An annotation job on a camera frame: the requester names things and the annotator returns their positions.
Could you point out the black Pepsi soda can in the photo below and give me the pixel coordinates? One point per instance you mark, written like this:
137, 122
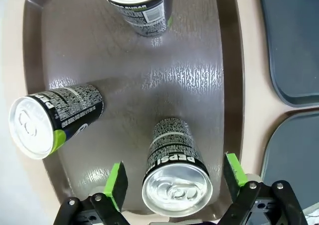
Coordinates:
172, 145
149, 18
74, 105

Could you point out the brown plastic serving tray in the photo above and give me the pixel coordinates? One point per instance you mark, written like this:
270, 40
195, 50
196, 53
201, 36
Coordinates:
149, 98

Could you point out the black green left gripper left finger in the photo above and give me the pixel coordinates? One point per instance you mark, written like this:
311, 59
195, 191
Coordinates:
117, 185

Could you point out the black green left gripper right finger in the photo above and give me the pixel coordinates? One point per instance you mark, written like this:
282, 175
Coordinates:
234, 177

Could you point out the black plastic serving tray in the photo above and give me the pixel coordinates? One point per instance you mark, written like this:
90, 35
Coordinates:
294, 147
294, 48

